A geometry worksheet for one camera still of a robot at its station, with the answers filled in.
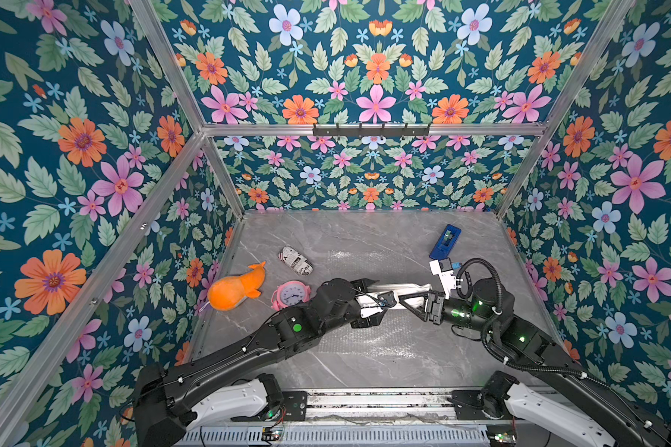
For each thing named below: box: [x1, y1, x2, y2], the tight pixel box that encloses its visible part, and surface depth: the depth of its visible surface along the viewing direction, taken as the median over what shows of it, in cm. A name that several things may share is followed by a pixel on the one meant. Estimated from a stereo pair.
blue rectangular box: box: [428, 223, 463, 260], surface depth 106 cm
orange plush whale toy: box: [207, 260, 267, 312], surface depth 90 cm
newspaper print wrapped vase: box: [277, 245, 315, 276], surface depth 103 cm
